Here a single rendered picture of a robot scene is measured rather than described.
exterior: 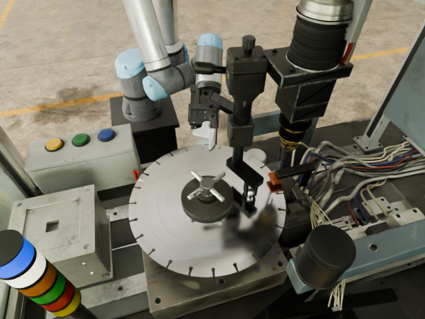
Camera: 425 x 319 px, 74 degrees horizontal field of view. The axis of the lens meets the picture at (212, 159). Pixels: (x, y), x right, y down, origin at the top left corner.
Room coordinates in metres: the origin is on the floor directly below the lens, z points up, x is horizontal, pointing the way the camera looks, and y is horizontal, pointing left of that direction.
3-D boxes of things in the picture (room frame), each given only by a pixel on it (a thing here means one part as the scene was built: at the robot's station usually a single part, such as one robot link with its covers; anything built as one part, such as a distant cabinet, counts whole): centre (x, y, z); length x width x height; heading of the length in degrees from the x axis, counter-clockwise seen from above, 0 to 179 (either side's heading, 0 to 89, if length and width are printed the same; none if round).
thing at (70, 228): (0.31, 0.35, 0.82); 0.18 x 0.18 x 0.15; 16
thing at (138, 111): (0.91, 0.28, 0.80); 0.15 x 0.15 x 0.10
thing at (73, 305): (0.14, 0.23, 0.98); 0.05 x 0.04 x 0.03; 16
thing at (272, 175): (0.40, -0.18, 0.95); 0.10 x 0.03 x 0.07; 106
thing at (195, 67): (0.41, -0.01, 1.21); 0.08 x 0.06 x 0.03; 106
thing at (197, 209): (0.35, 0.01, 0.96); 0.11 x 0.11 x 0.03
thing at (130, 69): (0.92, 0.27, 0.91); 0.13 x 0.12 x 0.14; 128
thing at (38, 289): (0.14, 0.23, 1.08); 0.05 x 0.04 x 0.03; 16
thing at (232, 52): (0.39, -0.05, 1.17); 0.06 x 0.05 x 0.20; 97
